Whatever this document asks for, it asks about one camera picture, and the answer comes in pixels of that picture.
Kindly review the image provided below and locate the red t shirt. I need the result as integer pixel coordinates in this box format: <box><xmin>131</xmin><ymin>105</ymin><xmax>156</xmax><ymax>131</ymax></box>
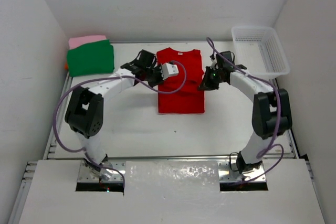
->
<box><xmin>156</xmin><ymin>47</ymin><xmax>205</xmax><ymax>114</ymax></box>

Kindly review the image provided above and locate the green t shirt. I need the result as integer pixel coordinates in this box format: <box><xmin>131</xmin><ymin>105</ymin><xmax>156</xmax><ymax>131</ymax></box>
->
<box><xmin>67</xmin><ymin>40</ymin><xmax>114</xmax><ymax>77</ymax></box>

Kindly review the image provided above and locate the pink t shirt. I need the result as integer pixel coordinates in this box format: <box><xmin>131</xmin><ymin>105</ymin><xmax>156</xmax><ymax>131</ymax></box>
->
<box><xmin>68</xmin><ymin>35</ymin><xmax>107</xmax><ymax>49</ymax></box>

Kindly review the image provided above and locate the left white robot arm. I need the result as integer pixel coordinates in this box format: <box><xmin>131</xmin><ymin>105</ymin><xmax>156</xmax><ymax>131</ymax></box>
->
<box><xmin>65</xmin><ymin>50</ymin><xmax>178</xmax><ymax>174</ymax></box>

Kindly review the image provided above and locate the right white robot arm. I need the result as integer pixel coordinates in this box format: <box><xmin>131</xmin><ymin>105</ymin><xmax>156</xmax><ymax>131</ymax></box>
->
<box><xmin>198</xmin><ymin>51</ymin><xmax>292</xmax><ymax>174</ymax></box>

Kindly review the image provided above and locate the white plastic laundry basket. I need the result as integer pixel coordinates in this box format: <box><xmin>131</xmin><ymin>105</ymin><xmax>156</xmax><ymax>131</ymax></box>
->
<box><xmin>231</xmin><ymin>26</ymin><xmax>290</xmax><ymax>80</ymax></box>

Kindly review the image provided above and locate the white front cover board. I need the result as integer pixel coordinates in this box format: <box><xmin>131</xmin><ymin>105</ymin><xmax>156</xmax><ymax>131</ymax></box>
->
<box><xmin>20</xmin><ymin>159</ymin><xmax>324</xmax><ymax>223</ymax></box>

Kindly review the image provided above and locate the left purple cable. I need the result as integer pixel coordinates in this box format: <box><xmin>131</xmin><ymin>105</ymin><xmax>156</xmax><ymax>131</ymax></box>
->
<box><xmin>52</xmin><ymin>60</ymin><xmax>187</xmax><ymax>183</ymax></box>

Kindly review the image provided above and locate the purple cable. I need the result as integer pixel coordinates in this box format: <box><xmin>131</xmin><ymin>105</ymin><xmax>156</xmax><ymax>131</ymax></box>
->
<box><xmin>52</xmin><ymin>60</ymin><xmax>187</xmax><ymax>183</ymax></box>
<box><xmin>206</xmin><ymin>37</ymin><xmax>285</xmax><ymax>184</ymax></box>

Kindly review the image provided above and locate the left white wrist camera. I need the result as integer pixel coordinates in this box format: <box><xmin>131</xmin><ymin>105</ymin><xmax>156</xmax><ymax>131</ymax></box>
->
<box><xmin>161</xmin><ymin>63</ymin><xmax>179</xmax><ymax>80</ymax></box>

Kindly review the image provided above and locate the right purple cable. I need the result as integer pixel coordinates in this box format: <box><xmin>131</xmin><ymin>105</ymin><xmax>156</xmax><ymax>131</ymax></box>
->
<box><xmin>206</xmin><ymin>37</ymin><xmax>285</xmax><ymax>184</ymax></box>

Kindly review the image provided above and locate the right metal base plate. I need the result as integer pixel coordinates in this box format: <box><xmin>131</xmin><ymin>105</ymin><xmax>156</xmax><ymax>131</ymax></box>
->
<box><xmin>217</xmin><ymin>159</ymin><xmax>266</xmax><ymax>183</ymax></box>

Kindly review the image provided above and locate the metal base plate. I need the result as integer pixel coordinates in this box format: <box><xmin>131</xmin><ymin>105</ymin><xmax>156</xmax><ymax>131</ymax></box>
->
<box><xmin>217</xmin><ymin>159</ymin><xmax>266</xmax><ymax>183</ymax></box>
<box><xmin>77</xmin><ymin>161</ymin><xmax>125</xmax><ymax>183</ymax></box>

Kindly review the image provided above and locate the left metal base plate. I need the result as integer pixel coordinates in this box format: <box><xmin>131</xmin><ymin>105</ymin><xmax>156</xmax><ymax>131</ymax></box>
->
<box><xmin>77</xmin><ymin>161</ymin><xmax>125</xmax><ymax>183</ymax></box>

